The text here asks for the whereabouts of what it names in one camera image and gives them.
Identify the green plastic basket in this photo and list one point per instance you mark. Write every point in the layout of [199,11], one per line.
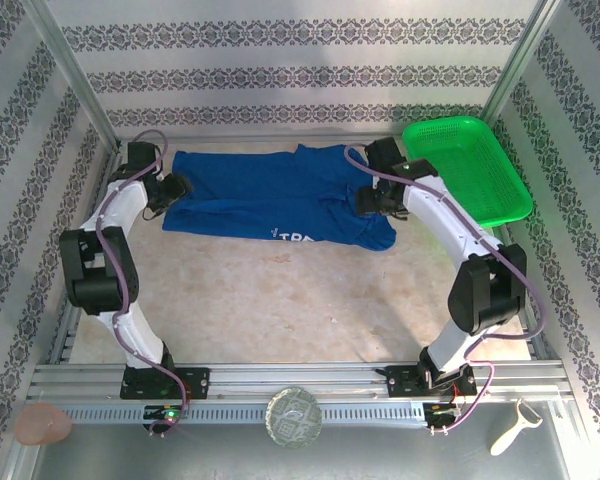
[460,170]

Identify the pink stone-like object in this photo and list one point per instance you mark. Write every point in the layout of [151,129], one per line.
[42,425]

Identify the blue printed t-shirt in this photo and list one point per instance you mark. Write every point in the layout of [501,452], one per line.
[260,190]

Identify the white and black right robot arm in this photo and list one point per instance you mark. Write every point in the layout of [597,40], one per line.
[430,205]

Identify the white peeler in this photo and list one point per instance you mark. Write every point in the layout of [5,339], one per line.
[510,435]

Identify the aluminium frame rail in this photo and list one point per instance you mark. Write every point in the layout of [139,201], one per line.
[230,138]
[65,342]
[544,350]

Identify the round patterned glass dish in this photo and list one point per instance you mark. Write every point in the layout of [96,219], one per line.
[294,417]

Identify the small circuit board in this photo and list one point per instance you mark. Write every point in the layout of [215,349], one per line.
[442,412]
[167,414]

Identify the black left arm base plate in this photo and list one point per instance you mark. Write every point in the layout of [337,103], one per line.
[197,382]

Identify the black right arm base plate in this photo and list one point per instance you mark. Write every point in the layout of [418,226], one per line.
[400,382]

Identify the wide aluminium mounting rail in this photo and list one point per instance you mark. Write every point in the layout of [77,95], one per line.
[290,375]

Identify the aluminium frame post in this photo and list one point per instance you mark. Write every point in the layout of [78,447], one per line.
[75,75]
[522,55]

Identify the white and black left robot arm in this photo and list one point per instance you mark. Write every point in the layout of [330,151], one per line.
[125,200]

